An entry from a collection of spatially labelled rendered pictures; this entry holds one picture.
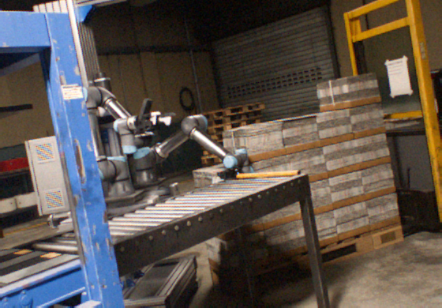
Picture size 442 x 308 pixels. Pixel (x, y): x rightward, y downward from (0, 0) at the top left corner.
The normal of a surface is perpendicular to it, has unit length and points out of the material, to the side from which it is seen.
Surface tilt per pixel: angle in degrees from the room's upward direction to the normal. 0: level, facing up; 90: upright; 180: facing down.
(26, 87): 90
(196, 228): 90
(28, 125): 90
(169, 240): 90
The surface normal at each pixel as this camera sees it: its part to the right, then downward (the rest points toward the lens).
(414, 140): -0.90, 0.18
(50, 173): -0.16, 0.08
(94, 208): 0.72, -0.09
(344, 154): 0.41, -0.04
